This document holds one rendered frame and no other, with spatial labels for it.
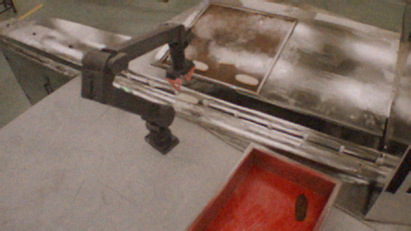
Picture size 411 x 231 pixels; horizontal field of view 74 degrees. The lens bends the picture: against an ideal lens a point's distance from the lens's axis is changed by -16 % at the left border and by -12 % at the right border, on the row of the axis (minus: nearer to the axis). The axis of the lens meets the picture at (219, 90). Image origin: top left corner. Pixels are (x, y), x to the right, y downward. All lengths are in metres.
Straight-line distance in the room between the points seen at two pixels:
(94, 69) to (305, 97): 0.79
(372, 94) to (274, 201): 0.58
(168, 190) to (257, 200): 0.30
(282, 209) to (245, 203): 0.12
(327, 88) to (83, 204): 1.01
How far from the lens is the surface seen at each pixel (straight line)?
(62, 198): 1.22
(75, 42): 1.80
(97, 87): 0.81
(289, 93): 1.26
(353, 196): 1.10
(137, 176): 1.15
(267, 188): 1.07
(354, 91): 1.30
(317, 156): 1.11
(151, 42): 0.97
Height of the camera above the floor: 1.74
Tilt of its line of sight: 42 degrees down
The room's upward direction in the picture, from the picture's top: 5 degrees counter-clockwise
